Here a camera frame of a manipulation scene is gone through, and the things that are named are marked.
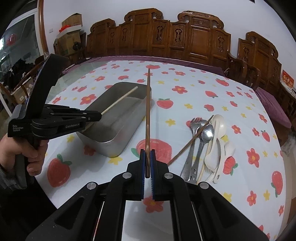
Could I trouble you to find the stainless steel fork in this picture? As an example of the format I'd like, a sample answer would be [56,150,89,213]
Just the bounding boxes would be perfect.
[181,118,203,181]

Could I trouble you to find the dark brown wooden chopstick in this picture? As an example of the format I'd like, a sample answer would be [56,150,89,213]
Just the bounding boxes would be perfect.
[145,68,151,178]

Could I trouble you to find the large stainless steel spoon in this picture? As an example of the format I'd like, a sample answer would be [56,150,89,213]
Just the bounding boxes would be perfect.
[188,124,214,184]

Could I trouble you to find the light bamboo chopstick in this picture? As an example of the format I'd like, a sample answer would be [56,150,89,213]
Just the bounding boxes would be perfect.
[101,86,138,115]
[196,146,211,184]

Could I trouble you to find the small stainless steel spoon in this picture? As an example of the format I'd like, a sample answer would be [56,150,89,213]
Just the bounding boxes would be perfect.
[195,119,207,134]

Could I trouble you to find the person's left hand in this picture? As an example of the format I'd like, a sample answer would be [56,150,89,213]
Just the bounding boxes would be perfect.
[1,135,49,176]

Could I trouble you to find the stainless steel rectangular tray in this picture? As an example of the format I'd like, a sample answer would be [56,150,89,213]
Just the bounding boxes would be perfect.
[77,82,147,158]

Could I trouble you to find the strawberry flower print tablecloth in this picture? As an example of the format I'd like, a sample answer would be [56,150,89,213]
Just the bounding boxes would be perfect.
[37,61,286,240]

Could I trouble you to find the stacked cardboard boxes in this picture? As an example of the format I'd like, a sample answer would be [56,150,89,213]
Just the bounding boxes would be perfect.
[53,13,86,64]

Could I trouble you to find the purple seat cushion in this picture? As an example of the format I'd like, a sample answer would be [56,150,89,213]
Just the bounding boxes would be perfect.
[255,87,292,128]

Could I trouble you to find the carved wooden bench backrest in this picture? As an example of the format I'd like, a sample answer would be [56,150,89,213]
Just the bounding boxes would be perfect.
[86,8,231,70]

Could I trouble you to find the carved wooden armchair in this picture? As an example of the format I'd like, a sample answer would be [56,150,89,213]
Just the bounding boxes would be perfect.
[225,31,281,94]

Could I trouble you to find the red paper box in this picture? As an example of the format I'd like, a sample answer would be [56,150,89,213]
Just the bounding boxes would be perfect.
[281,70,294,88]

